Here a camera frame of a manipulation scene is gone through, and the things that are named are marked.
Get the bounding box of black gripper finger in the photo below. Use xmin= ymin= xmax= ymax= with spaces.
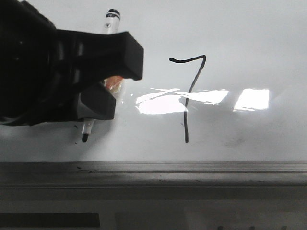
xmin=56 ymin=30 xmax=144 ymax=83

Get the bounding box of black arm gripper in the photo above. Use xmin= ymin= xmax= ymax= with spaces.
xmin=0 ymin=0 xmax=116 ymax=126

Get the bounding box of black white whiteboard marker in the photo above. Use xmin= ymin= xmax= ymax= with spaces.
xmin=81 ymin=9 xmax=121 ymax=143

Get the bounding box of white whiteboard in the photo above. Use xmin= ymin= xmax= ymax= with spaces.
xmin=0 ymin=0 xmax=307 ymax=161

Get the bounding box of red round magnet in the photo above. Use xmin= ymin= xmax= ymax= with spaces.
xmin=104 ymin=76 xmax=123 ymax=93

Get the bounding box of grey aluminium marker tray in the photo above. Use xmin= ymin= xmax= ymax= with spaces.
xmin=0 ymin=161 xmax=307 ymax=188

